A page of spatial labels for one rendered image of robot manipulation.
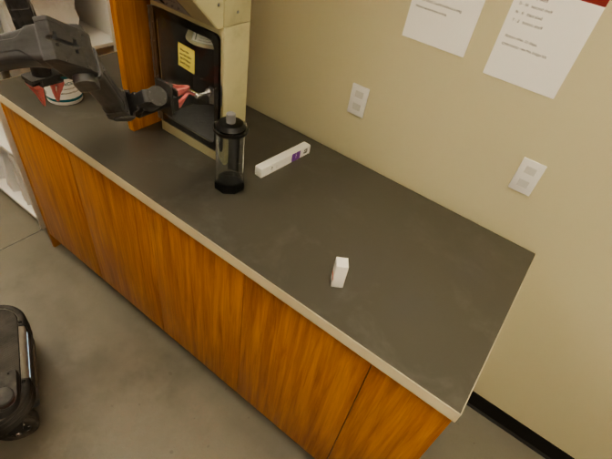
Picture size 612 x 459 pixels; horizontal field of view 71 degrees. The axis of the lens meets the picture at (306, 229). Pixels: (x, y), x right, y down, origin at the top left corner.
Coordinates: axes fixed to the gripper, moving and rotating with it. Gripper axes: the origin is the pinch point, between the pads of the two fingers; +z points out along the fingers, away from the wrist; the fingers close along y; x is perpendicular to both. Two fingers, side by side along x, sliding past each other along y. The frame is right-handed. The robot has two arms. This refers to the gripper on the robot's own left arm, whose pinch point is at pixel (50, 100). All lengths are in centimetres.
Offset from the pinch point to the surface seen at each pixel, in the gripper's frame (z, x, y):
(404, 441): 47, -144, 5
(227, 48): -24, -46, 34
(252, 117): 17, -29, 66
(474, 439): 112, -172, 60
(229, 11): -34, -46, 35
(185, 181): 16.5, -44.0, 15.7
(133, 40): -16.0, -8.5, 27.9
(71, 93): 11.5, 21.5, 17.8
